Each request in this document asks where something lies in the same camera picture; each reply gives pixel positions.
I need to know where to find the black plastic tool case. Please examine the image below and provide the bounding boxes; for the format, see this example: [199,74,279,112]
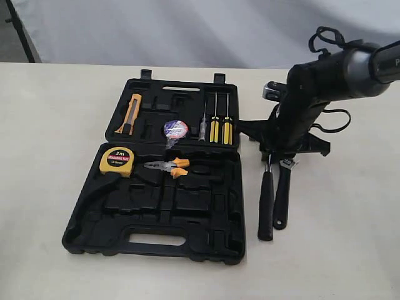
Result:
[62,69,246,265]

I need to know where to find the left yellow black screwdriver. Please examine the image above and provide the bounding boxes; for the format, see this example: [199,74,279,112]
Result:
[209,92,219,143]

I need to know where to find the clear voltage tester screwdriver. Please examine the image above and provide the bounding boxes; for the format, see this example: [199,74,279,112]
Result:
[199,96,208,141]

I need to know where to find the right yellow black screwdriver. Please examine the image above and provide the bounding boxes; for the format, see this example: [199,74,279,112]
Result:
[222,93,233,145]

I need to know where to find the adjustable wrench black handle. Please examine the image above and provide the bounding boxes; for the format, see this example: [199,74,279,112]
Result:
[273,159,297,230]

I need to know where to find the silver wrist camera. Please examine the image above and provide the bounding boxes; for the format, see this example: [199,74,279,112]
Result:
[262,81,287,103]

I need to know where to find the yellow black screwdriver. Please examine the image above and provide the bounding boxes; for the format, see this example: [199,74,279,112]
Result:
[209,92,219,143]
[222,93,233,145]

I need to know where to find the yellow tape measure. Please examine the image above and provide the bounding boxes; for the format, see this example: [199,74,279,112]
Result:
[99,147,134,178]

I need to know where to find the black electrical tape roll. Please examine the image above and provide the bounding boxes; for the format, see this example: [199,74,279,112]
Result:
[163,119,188,149]

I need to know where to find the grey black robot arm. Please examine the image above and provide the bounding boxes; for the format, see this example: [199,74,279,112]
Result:
[236,41,399,159]

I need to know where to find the orange utility knife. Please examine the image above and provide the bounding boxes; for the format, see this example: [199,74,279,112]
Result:
[115,93,142,135]

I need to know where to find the black stand pole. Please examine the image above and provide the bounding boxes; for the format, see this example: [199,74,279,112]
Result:
[4,0,36,63]

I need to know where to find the orange handled pliers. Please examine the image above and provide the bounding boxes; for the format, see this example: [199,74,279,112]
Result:
[144,157,190,179]

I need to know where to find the claw hammer black grip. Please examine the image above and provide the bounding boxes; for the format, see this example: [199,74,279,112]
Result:
[257,154,274,241]

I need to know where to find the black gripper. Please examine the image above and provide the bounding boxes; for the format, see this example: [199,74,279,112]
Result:
[237,94,331,162]

